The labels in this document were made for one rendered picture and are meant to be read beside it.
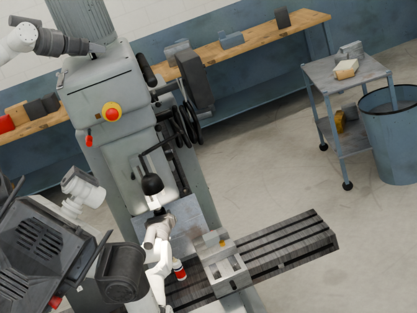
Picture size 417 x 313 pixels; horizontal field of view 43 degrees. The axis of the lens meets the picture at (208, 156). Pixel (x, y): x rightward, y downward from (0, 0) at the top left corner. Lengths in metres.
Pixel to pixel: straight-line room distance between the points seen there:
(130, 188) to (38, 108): 3.90
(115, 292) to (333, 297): 2.03
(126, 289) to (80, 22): 0.99
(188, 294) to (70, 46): 1.04
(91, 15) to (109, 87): 0.42
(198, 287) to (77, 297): 0.48
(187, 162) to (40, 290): 1.18
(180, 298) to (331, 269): 1.55
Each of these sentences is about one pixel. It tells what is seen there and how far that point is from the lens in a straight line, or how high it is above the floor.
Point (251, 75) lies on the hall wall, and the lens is 6.42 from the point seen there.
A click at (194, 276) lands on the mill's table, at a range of 2.21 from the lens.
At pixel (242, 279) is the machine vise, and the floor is 0.96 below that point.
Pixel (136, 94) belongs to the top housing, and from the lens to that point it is 1.65.
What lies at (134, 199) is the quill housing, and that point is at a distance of 1.91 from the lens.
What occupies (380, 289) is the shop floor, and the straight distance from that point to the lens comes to 3.28.
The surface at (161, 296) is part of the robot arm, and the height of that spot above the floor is 1.17.
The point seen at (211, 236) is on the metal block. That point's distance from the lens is 2.13.
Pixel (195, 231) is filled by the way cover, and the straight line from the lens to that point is 2.45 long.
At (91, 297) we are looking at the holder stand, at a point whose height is 1.03.
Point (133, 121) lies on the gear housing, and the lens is 1.77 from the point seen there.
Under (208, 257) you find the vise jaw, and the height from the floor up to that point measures 1.03.
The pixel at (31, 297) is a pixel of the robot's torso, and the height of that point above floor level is 1.52.
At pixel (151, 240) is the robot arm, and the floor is 1.29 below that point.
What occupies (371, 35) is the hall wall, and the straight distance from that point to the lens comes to 6.93.
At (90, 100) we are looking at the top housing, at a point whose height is 1.81.
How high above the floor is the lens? 2.20
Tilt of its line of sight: 24 degrees down
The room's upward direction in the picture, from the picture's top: 20 degrees counter-clockwise
